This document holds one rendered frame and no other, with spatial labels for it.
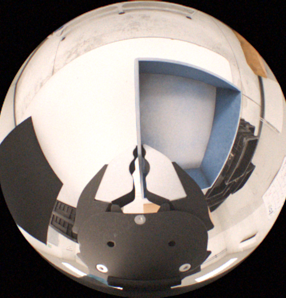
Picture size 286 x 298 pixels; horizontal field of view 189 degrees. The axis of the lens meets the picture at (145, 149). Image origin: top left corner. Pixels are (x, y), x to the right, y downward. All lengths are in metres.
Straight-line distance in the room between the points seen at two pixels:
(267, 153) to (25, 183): 2.98
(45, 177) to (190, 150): 0.42
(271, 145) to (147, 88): 2.61
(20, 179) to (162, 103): 0.39
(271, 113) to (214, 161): 2.37
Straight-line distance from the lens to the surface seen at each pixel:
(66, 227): 0.63
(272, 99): 2.54
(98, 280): 0.26
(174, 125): 0.17
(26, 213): 0.35
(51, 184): 0.38
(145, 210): 0.35
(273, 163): 2.67
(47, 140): 0.31
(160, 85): 0.16
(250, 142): 0.96
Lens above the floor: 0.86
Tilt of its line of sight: 58 degrees down
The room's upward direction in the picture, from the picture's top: 175 degrees clockwise
